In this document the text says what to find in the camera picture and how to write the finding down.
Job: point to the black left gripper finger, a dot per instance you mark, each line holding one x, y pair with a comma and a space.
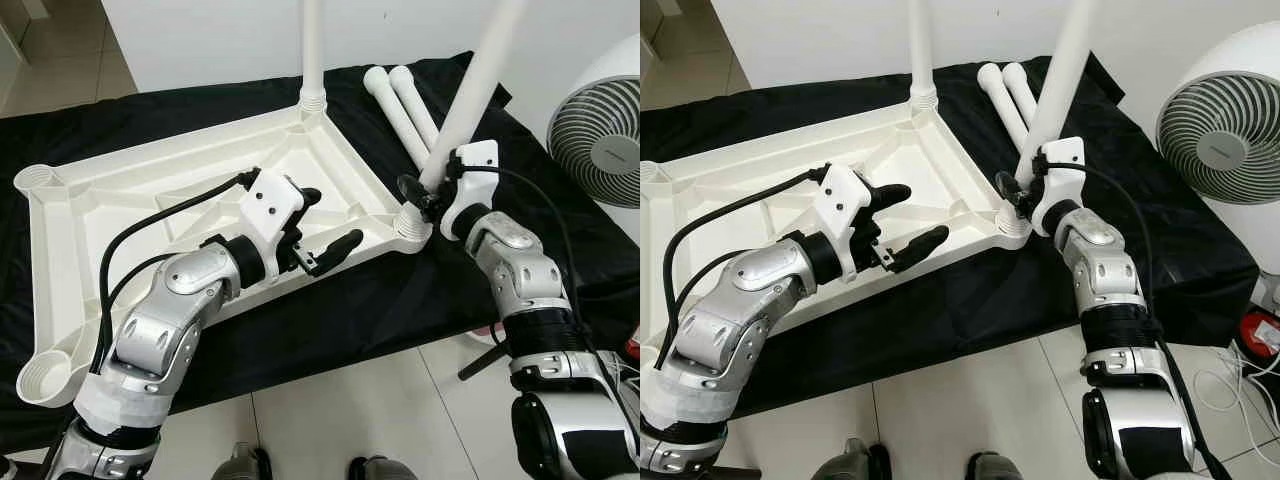
922, 250
340, 252
892, 197
311, 197

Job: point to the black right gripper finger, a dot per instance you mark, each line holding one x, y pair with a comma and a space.
414, 195
1009, 190

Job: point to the white plastic table leg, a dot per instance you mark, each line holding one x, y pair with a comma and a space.
1000, 100
470, 90
1055, 90
313, 50
397, 115
1022, 90
418, 105
922, 50

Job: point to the white plastic table top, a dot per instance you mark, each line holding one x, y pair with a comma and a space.
760, 200
150, 210

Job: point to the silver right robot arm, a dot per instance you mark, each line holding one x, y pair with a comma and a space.
1105, 260
520, 270

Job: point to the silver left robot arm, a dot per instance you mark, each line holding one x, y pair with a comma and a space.
170, 310
740, 310

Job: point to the black tablecloth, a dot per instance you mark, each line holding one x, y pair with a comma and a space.
330, 300
1180, 230

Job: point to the white round fan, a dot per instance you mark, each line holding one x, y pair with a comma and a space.
600, 140
1215, 140

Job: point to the grey right robot foot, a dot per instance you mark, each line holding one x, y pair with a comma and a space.
998, 468
380, 470

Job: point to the grey robot foot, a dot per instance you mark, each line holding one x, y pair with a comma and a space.
850, 462
998, 468
240, 465
380, 470

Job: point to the grey left robot foot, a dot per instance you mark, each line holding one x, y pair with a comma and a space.
850, 462
240, 465

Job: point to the white rounded appliance body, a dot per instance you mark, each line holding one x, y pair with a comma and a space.
1262, 250

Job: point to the red floor device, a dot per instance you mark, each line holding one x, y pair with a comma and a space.
1262, 333

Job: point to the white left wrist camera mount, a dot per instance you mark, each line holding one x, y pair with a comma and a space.
840, 200
270, 200

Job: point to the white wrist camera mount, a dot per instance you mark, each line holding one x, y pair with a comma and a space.
475, 165
840, 200
270, 200
1062, 160

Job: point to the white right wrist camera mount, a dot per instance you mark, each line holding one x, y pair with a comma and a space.
1062, 160
475, 165

